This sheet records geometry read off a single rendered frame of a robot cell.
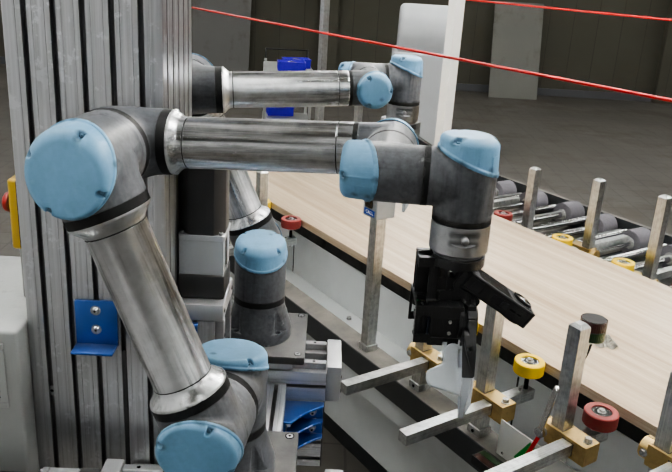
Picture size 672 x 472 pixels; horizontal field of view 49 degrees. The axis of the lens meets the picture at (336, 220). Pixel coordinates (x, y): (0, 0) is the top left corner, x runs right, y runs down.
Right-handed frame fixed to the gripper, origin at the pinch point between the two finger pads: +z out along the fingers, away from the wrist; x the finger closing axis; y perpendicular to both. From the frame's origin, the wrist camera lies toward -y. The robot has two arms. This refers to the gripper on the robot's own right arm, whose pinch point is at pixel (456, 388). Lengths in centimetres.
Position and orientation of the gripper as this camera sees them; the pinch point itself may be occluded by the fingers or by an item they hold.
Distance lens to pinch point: 105.8
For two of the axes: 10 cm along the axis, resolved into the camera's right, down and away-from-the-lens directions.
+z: -0.6, 9.4, 3.2
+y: -10.0, -0.5, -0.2
